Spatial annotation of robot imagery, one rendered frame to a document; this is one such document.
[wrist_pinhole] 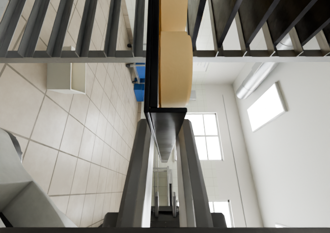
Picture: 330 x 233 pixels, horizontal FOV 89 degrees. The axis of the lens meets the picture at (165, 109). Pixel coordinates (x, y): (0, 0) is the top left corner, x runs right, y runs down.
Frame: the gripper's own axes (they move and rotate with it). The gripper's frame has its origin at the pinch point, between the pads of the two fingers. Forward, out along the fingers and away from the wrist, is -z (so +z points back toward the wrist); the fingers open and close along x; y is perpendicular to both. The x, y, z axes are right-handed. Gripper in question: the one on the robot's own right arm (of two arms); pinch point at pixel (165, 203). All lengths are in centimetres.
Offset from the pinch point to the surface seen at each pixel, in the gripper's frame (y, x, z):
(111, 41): -18, -18, -47
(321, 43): -17, 53, -46
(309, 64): -221, 222, -57
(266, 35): -19, 35, -49
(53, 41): -17, -37, -47
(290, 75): -256, 222, -40
